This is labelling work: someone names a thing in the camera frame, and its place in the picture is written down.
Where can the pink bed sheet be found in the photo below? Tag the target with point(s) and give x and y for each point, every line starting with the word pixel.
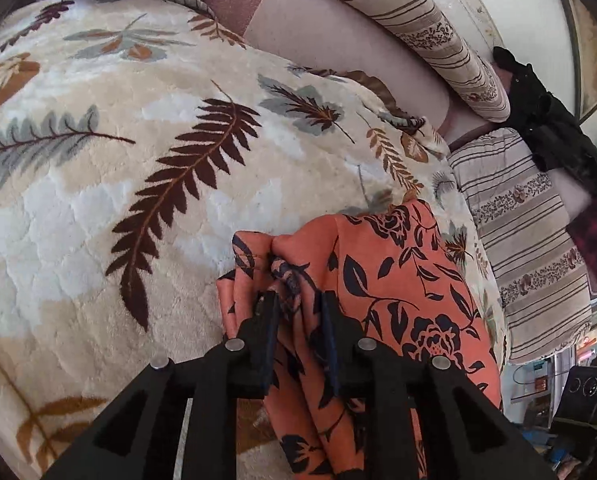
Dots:
pixel 328 35

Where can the cream leaf-print plush blanket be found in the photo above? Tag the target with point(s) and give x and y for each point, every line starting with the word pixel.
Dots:
pixel 128 200

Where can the black panel with round dials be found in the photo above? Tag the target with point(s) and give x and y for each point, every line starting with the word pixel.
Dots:
pixel 583 395

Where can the orange black floral garment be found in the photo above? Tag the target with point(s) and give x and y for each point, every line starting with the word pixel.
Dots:
pixel 408 290

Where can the striped floral bolster pillow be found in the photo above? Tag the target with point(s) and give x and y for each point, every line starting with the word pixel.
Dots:
pixel 418 25

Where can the striped flat pillow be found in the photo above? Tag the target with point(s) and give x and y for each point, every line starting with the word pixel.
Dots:
pixel 523 240

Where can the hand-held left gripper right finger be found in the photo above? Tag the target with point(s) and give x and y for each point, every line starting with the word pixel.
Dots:
pixel 331 345

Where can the red plaid cloth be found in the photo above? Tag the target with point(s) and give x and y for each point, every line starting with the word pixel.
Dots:
pixel 596 240

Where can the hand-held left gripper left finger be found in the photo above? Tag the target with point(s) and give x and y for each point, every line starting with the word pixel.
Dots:
pixel 267 345

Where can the white ornate headboard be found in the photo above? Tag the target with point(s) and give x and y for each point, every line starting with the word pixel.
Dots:
pixel 508 5

